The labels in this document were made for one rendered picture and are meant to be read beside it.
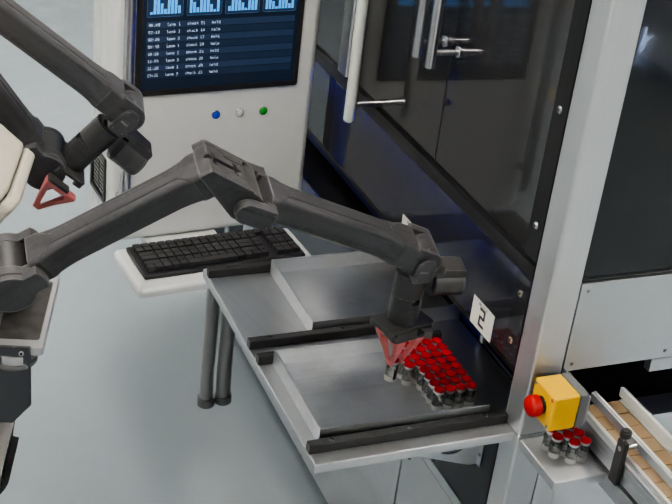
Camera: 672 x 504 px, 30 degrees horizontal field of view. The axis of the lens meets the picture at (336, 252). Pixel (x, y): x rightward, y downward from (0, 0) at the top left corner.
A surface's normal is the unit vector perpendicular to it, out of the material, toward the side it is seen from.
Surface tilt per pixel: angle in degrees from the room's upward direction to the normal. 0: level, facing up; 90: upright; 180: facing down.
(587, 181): 90
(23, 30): 97
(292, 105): 90
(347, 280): 0
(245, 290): 0
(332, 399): 0
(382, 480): 90
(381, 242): 103
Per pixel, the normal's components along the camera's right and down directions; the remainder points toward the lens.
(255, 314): 0.11, -0.87
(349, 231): 0.28, 0.69
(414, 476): -0.92, 0.09
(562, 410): 0.36, 0.48
